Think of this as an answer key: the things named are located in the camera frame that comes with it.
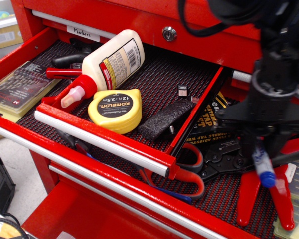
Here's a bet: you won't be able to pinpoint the red tool chest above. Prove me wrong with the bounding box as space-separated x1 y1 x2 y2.
12 0 277 239

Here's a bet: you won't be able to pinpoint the wide red open drawer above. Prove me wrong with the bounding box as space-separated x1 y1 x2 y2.
0 27 299 239

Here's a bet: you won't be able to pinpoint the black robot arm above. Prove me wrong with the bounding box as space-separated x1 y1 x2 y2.
209 0 299 158

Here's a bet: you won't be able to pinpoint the red handled tool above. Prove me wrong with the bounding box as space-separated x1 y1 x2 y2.
46 68 82 79

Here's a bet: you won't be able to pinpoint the drill bit set case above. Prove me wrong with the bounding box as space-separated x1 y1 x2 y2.
0 61 60 122

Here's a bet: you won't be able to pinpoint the white glue bottle red cap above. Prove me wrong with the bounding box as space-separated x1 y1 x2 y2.
61 29 145 108

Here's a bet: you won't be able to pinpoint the red grey handled pliers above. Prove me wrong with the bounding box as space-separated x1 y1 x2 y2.
271 134 299 172

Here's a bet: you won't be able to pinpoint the blue white marker pen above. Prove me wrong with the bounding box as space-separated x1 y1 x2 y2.
252 141 276 188

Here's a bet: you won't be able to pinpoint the black crimper red handles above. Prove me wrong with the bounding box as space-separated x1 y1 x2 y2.
200 139 295 231

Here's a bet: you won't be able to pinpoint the black yellow tap wrench box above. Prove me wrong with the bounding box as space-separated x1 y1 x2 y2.
186 92 235 145

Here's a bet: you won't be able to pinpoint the black handled tool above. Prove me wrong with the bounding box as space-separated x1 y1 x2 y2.
51 53 87 68

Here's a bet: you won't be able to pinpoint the clear storage bins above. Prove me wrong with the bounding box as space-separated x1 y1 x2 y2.
0 0 23 59

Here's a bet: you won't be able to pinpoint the silver cabinet lock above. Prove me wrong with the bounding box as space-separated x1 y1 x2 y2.
162 26 177 42

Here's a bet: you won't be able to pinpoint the red grey handled scissors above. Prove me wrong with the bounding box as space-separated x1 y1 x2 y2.
144 143 205 201

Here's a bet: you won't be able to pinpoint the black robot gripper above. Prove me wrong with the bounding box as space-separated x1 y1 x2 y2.
215 59 299 164

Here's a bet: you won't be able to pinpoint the white markers label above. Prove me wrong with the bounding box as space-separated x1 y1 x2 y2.
66 26 100 42

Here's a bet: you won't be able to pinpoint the small red open drawer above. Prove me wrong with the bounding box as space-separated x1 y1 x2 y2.
34 45 226 179

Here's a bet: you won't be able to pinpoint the black cable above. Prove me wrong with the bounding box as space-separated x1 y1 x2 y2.
178 0 230 38

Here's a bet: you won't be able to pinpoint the clear plastic bit case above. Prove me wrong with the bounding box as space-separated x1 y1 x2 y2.
274 160 299 239

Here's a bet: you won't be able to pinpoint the small black usb dongle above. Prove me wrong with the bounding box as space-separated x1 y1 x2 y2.
177 85 188 98

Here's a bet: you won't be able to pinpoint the yellow tape measure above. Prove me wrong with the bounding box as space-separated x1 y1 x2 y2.
88 89 142 134

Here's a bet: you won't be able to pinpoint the black foam block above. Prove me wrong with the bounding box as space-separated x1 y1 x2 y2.
138 100 195 141

